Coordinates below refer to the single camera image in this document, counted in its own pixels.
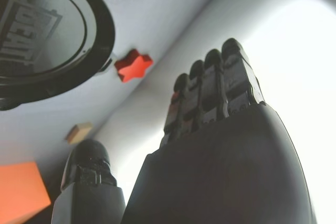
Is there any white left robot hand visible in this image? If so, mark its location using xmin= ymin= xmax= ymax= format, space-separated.
xmin=51 ymin=37 xmax=317 ymax=224

